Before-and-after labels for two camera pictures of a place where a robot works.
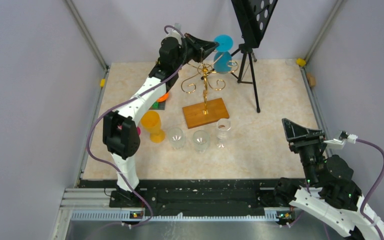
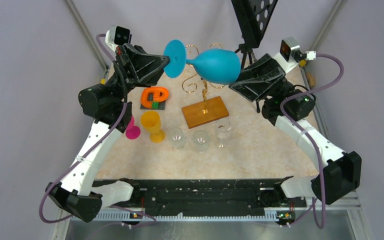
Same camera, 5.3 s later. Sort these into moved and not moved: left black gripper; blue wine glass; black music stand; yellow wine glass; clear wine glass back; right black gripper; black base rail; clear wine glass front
Moved: right black gripper; left black gripper; blue wine glass
Not moved: clear wine glass back; clear wine glass front; black music stand; black base rail; yellow wine glass
